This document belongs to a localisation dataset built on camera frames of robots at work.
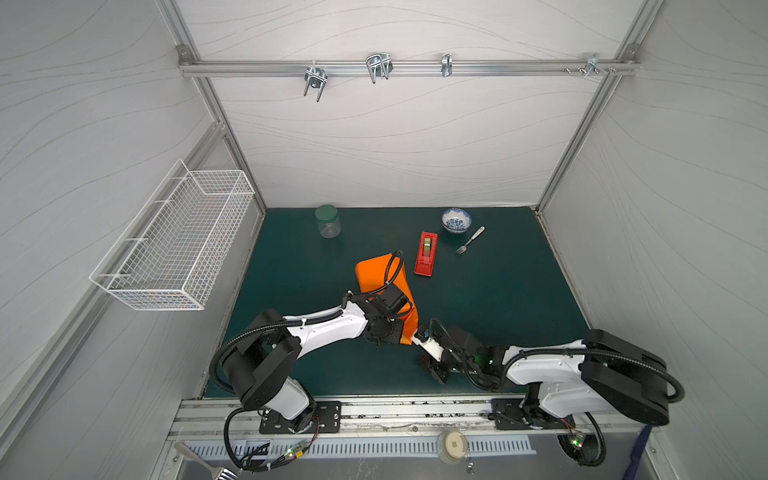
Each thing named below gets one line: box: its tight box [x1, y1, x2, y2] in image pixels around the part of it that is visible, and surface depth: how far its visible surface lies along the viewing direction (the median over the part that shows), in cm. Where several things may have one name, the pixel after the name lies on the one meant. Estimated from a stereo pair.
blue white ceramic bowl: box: [441, 208, 472, 234], surface depth 117 cm
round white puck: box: [444, 431, 468, 460], surface depth 63 cm
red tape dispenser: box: [413, 231, 439, 278], surface depth 103 cm
